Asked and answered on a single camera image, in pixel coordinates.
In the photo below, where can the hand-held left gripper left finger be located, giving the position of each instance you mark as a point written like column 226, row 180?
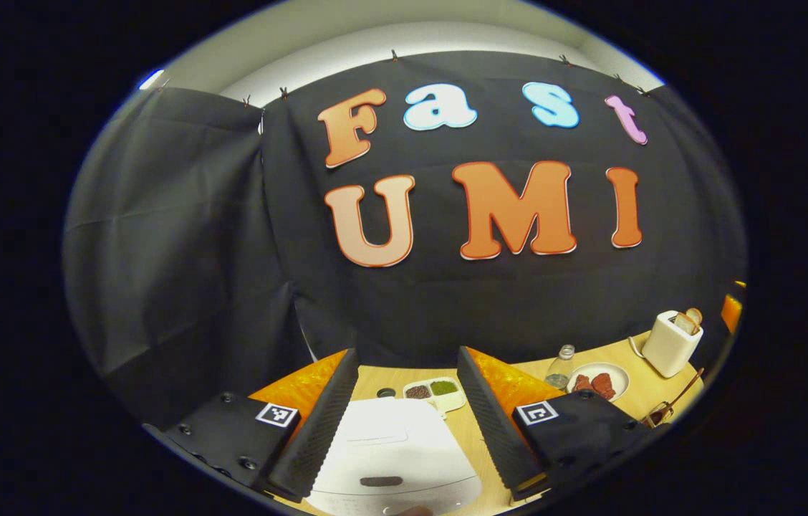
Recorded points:
column 314, row 430

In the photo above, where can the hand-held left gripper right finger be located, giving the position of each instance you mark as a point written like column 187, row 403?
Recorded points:
column 493, row 430

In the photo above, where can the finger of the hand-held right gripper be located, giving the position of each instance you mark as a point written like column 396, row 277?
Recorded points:
column 731, row 312

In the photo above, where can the white rice cooker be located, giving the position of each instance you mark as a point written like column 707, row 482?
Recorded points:
column 390, row 451

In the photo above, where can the brown wooden spoon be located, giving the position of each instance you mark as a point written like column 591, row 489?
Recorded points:
column 683, row 390

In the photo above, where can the toast bread slice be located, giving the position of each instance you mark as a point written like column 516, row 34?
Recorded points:
column 695, row 315
column 685, row 324

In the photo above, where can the white divided dish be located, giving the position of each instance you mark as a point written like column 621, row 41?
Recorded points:
column 447, row 401

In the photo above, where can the white toaster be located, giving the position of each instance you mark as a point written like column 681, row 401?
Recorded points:
column 669, row 351

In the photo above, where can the small black disc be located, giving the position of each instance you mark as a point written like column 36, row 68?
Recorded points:
column 386, row 393

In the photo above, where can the red meat piece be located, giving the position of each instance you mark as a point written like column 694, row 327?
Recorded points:
column 603, row 385
column 582, row 383

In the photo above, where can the white round plate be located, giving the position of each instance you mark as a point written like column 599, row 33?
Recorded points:
column 619, row 376

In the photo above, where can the black backdrop cloth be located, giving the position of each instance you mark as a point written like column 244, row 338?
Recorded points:
column 232, row 251

